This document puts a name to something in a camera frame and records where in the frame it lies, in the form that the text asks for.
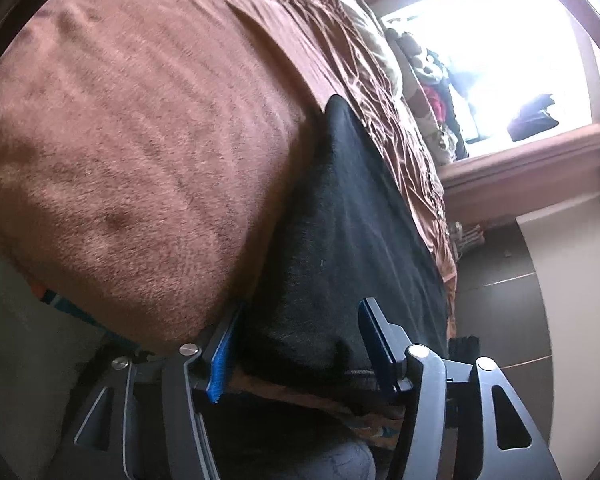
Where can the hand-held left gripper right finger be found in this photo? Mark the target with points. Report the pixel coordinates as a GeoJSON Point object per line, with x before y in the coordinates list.
{"type": "Point", "coordinates": [380, 345]}

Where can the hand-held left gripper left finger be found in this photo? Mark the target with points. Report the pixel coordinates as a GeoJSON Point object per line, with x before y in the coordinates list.
{"type": "Point", "coordinates": [221, 360]}

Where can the black pants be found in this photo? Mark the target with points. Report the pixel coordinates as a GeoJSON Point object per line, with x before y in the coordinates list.
{"type": "Point", "coordinates": [340, 235]}

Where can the grey blue cloth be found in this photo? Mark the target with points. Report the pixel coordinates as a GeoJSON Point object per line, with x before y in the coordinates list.
{"type": "Point", "coordinates": [350, 462]}

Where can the brown fleece blanket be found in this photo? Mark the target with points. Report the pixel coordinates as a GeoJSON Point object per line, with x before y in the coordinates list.
{"type": "Point", "coordinates": [130, 160]}

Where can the brown wrinkled quilt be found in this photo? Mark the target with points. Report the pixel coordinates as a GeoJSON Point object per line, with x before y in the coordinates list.
{"type": "Point", "coordinates": [380, 120]}

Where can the pink window ledge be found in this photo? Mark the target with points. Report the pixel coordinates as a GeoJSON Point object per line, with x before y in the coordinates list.
{"type": "Point", "coordinates": [520, 160]}

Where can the pile of mixed clothes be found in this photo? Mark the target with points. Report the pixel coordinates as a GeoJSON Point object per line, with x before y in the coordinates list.
{"type": "Point", "coordinates": [432, 95]}

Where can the dark cloth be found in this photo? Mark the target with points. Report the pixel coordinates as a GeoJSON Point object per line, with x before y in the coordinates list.
{"type": "Point", "coordinates": [532, 117]}

